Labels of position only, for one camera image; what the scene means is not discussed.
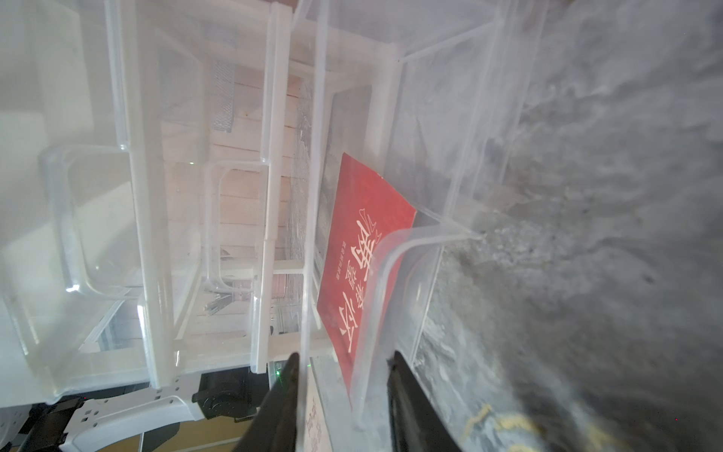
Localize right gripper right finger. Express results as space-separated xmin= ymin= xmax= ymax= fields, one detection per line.
xmin=387 ymin=351 xmax=461 ymax=452

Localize red postcard gold characters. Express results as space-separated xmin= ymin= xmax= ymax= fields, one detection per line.
xmin=317 ymin=154 xmax=417 ymax=388

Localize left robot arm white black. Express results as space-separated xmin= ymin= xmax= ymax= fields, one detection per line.
xmin=1 ymin=367 xmax=270 ymax=451

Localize beige postcard red characters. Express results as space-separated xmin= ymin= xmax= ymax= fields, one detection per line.
xmin=303 ymin=365 xmax=333 ymax=452

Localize white plastic drawer organizer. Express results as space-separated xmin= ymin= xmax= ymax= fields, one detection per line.
xmin=0 ymin=0 xmax=408 ymax=411

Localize clear plastic drawer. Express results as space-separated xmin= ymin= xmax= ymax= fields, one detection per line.
xmin=203 ymin=1 xmax=303 ymax=374
xmin=1 ymin=1 xmax=209 ymax=405
xmin=295 ymin=1 xmax=548 ymax=429

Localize white wire wall shelf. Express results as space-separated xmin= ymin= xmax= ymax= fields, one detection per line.
xmin=154 ymin=16 xmax=238 ymax=142

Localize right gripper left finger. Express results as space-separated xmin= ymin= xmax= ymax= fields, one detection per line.
xmin=233 ymin=352 xmax=300 ymax=452

